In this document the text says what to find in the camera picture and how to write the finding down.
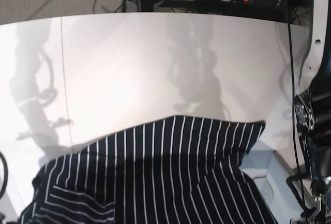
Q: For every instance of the navy white striped t-shirt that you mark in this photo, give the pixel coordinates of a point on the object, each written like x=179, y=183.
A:
x=180, y=169

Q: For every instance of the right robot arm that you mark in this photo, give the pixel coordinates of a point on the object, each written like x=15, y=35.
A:
x=4, y=175

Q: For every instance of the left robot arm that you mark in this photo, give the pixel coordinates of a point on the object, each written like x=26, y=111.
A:
x=311, y=183

